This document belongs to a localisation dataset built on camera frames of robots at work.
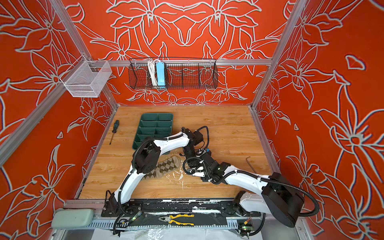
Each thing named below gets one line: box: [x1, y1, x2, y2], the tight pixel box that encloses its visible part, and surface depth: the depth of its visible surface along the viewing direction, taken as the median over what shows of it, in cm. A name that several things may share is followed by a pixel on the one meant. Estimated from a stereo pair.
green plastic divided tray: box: [132, 113, 174, 150], surface depth 103 cm
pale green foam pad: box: [51, 208, 94, 229], surface depth 70 cm
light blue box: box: [156, 62, 166, 89], surface depth 91 cm
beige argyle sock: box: [144, 156, 181, 179], surface depth 88 cm
